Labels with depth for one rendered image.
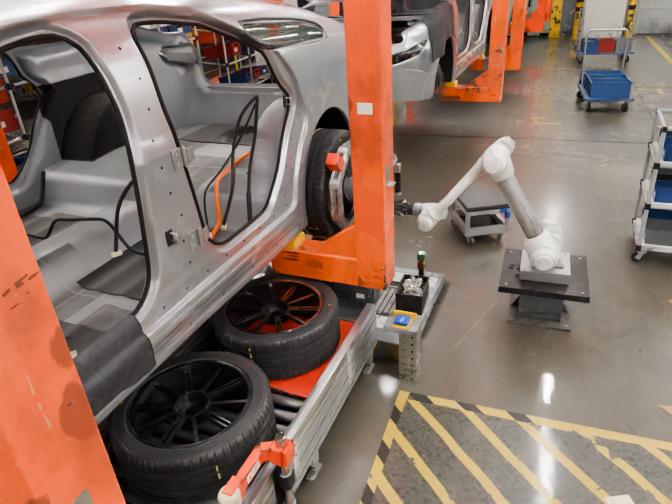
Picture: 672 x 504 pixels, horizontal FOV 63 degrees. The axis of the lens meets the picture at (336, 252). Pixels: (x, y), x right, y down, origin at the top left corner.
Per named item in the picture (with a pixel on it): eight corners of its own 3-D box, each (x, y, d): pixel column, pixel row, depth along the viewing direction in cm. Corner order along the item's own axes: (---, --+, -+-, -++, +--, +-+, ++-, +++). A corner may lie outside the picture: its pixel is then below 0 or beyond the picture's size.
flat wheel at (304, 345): (236, 306, 327) (230, 272, 316) (345, 306, 319) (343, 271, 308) (201, 381, 269) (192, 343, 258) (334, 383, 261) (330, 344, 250)
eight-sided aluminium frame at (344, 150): (364, 208, 367) (361, 129, 341) (373, 209, 364) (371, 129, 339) (333, 244, 323) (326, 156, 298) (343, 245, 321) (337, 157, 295)
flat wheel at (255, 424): (268, 503, 205) (260, 459, 194) (96, 511, 207) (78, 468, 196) (282, 384, 264) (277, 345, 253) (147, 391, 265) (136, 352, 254)
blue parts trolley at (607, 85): (575, 96, 832) (584, 29, 787) (618, 96, 816) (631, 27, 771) (582, 113, 748) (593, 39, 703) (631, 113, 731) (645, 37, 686)
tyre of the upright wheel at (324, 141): (277, 153, 299) (294, 253, 334) (316, 156, 290) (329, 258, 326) (324, 112, 349) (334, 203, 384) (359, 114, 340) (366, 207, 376)
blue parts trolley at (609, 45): (571, 59, 1110) (578, 7, 1065) (625, 57, 1084) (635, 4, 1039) (575, 64, 1057) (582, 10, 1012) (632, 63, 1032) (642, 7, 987)
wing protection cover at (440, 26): (428, 51, 606) (429, 1, 582) (456, 51, 595) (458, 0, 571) (411, 63, 549) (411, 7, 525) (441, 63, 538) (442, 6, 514)
